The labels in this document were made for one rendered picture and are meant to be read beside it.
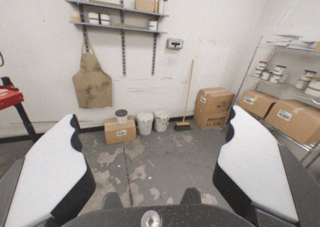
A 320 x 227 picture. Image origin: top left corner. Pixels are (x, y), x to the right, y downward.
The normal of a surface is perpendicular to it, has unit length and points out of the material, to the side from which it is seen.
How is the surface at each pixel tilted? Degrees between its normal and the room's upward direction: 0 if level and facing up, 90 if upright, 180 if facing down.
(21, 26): 90
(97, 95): 90
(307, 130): 89
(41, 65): 90
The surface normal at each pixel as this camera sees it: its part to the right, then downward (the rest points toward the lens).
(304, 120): -0.95, 0.02
